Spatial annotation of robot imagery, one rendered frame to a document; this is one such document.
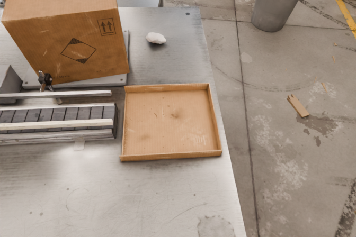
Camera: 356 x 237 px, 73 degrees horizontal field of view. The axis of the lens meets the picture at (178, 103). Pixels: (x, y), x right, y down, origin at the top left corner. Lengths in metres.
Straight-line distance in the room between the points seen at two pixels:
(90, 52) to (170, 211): 0.54
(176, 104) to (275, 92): 1.37
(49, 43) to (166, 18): 0.57
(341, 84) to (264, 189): 1.21
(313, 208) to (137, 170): 1.28
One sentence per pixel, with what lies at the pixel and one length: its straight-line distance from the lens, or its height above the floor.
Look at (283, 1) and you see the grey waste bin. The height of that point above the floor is 0.35.
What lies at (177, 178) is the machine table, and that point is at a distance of 0.72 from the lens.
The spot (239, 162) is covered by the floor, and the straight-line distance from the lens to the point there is 1.69.
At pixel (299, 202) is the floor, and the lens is 1.75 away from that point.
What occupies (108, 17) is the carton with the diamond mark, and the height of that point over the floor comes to 1.09.
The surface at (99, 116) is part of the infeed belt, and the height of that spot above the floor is 0.88.
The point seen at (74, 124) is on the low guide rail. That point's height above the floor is 0.91.
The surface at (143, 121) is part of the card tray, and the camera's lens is 0.80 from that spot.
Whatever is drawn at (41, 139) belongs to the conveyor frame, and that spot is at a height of 0.85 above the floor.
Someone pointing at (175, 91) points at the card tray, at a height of 0.83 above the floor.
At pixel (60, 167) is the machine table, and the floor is 0.83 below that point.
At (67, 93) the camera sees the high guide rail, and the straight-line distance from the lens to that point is 0.76.
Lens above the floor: 1.52
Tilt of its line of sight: 55 degrees down
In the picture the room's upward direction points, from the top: 4 degrees clockwise
